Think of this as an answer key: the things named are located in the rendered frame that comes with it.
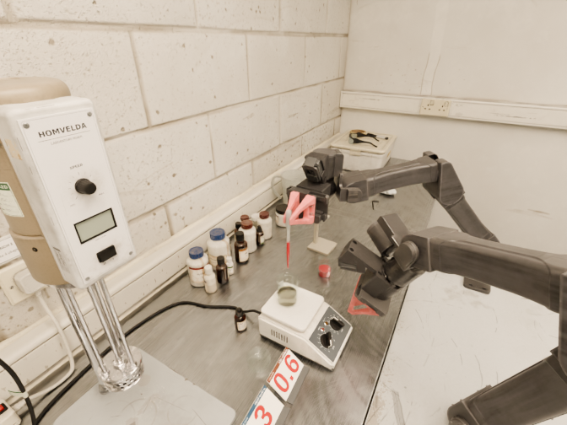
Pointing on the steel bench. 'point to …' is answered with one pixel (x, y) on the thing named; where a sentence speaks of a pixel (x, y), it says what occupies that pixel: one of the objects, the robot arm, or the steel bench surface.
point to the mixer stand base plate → (150, 402)
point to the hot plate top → (305, 298)
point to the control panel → (331, 333)
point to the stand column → (80, 336)
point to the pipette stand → (321, 243)
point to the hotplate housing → (291, 339)
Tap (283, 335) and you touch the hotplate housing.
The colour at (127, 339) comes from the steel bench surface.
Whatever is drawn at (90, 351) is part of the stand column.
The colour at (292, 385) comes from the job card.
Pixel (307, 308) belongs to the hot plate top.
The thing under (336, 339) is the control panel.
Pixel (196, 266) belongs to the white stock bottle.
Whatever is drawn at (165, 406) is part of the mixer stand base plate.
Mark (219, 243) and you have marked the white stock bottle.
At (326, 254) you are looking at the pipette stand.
